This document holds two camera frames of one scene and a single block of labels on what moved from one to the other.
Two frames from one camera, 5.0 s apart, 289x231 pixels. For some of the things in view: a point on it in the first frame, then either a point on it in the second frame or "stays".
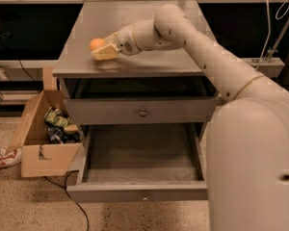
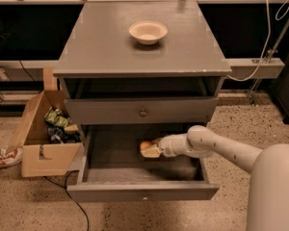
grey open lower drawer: [142, 162] stays
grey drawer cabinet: [162, 86] stays
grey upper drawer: [139, 111] stays
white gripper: [125, 42] to [167, 146]
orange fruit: [96, 43] to [144, 144]
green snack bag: [54, 116] stays
